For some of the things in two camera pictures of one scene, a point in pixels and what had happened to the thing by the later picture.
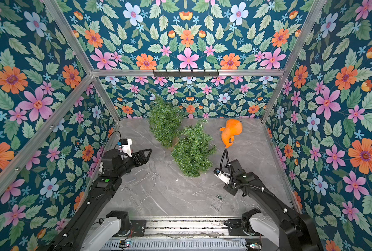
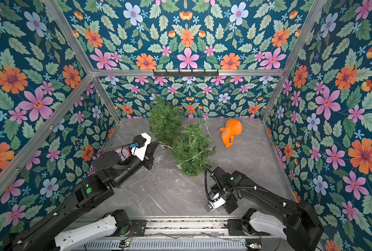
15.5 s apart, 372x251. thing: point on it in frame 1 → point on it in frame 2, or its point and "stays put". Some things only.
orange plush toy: [233, 127] stays put
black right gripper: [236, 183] → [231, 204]
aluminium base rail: [187, 227] stays put
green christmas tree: [193, 153] stays put
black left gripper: [140, 162] → [148, 158]
